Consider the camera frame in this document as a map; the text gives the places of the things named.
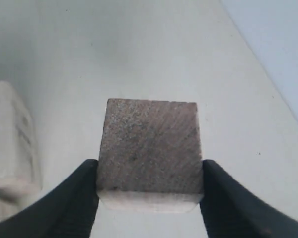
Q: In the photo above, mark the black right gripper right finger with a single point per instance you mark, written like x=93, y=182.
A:
x=229, y=210

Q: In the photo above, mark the second largest wooden cube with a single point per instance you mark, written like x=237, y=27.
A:
x=20, y=174

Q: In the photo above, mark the third largest wooden cube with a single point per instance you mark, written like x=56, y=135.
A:
x=150, y=157

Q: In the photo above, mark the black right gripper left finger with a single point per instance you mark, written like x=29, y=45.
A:
x=68, y=211

